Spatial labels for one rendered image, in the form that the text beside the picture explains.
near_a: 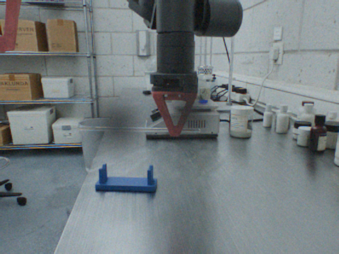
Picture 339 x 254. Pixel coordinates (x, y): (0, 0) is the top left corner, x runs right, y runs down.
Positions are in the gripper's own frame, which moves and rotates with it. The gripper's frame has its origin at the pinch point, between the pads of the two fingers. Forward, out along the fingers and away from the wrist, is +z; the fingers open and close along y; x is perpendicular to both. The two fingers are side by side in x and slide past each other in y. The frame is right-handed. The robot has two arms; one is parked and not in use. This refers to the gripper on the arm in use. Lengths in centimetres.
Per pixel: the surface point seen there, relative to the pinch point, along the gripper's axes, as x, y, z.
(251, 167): -14.6, 10.6, 9.9
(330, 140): -34.8, 23.7, 7.7
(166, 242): 0.1, -14.3, 9.9
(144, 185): 4.8, -1.6, 9.0
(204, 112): -5.9, 31.4, 3.0
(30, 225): 90, 100, 86
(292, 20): -39, 74, -24
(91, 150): 78, 173, 64
